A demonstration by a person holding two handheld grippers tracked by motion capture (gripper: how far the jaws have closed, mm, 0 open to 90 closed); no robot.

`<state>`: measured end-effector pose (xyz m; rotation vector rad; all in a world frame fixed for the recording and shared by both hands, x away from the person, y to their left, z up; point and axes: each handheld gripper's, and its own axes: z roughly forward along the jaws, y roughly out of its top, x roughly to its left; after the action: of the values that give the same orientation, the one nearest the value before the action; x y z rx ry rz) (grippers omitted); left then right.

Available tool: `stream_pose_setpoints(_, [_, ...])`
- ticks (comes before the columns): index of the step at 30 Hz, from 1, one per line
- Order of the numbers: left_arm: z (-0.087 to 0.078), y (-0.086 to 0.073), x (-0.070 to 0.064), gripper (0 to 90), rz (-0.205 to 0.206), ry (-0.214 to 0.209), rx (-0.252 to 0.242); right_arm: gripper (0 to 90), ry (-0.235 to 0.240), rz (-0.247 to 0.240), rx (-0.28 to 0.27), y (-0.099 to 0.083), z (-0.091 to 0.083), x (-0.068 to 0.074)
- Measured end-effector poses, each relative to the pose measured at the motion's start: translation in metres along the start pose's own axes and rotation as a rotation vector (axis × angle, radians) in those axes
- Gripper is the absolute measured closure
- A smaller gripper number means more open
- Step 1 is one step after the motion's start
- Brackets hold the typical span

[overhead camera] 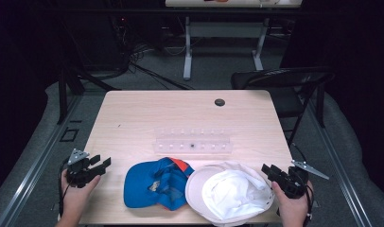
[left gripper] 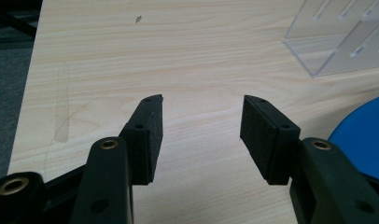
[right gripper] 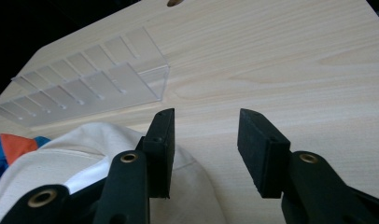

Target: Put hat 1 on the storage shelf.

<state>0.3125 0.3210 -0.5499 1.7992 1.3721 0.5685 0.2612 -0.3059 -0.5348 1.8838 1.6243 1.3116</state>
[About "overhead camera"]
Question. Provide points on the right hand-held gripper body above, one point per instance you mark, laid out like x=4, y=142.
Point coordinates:
x=292, y=186

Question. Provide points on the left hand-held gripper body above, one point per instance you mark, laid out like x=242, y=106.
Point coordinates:
x=79, y=173

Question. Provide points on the blue baseball cap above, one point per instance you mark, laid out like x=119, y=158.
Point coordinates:
x=139, y=186

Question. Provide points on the white bucket hat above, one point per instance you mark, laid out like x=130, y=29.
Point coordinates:
x=234, y=192

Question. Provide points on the clear acrylic rack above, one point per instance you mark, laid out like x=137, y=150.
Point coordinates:
x=193, y=145

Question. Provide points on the person's right hand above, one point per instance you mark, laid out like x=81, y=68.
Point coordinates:
x=292, y=211

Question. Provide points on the person's left hand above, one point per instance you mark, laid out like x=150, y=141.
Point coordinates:
x=74, y=198

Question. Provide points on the black folding chair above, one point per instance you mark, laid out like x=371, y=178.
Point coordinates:
x=284, y=104

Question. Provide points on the black metal stand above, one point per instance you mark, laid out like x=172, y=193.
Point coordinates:
x=62, y=94

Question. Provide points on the black round table grommet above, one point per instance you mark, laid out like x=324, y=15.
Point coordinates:
x=219, y=102

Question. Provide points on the white metal-legged desk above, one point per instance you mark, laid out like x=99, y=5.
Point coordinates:
x=224, y=30

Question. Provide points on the black floor outlet frame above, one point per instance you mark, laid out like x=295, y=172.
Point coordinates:
x=62, y=135

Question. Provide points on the grey metal floor rail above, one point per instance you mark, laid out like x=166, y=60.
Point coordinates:
x=38, y=160
x=338, y=170

